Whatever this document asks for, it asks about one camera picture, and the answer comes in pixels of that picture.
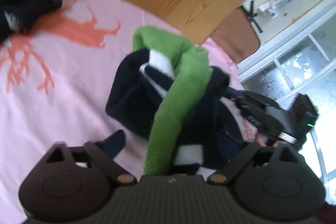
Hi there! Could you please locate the green navy white knit sweater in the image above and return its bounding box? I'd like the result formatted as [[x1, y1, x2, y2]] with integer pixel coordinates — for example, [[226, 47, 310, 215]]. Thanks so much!
[[106, 26, 244, 177]]

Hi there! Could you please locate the white framed glass door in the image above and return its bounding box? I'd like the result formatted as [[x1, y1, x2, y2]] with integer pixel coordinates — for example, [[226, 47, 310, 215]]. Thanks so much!
[[237, 0, 336, 185]]

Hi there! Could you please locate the pink bedsheet with coral deer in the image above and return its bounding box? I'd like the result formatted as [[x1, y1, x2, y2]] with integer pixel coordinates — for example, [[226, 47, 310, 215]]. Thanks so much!
[[0, 0, 259, 224]]

